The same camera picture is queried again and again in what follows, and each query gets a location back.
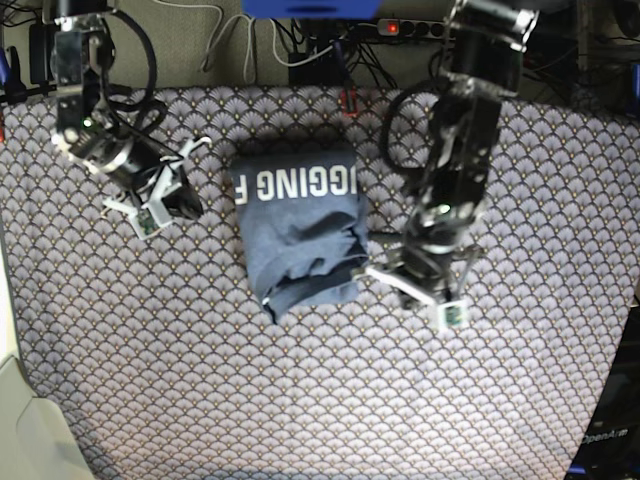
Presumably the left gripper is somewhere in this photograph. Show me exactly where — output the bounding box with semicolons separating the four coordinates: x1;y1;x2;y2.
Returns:
351;214;484;310

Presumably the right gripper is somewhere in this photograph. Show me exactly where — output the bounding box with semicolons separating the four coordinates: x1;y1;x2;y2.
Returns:
52;131;212;225

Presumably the blue T-shirt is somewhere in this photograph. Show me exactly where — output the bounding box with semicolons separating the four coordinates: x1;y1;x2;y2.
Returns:
230;146;369;323

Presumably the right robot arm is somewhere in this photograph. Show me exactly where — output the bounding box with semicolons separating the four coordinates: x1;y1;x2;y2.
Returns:
51;1;208;238

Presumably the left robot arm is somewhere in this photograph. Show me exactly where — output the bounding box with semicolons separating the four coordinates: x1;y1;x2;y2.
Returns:
354;1;540;309

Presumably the fan patterned tablecloth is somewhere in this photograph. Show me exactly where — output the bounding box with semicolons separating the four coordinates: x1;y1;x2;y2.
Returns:
0;85;640;480

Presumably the red black table clamp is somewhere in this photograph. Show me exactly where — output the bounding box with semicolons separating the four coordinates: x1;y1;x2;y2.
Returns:
340;88;358;117

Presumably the black power adapter box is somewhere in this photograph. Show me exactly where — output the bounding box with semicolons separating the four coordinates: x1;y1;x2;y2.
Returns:
29;22;57;85

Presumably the blue box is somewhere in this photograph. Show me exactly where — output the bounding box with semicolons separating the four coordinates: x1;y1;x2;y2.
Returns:
242;0;381;19

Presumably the black power strip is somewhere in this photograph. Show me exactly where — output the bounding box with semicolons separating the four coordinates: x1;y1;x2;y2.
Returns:
376;18;446;41

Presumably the black OpenArm box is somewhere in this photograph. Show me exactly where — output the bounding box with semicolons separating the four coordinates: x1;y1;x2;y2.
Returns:
565;305;639;479

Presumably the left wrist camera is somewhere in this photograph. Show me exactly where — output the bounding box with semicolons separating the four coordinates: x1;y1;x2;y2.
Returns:
435;299;469;332

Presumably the grey cable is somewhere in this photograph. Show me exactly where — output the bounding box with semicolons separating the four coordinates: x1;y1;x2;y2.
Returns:
154;0;336;84

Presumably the black cable bundle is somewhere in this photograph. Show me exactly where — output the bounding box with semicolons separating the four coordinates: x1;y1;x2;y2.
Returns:
344;29;451;91

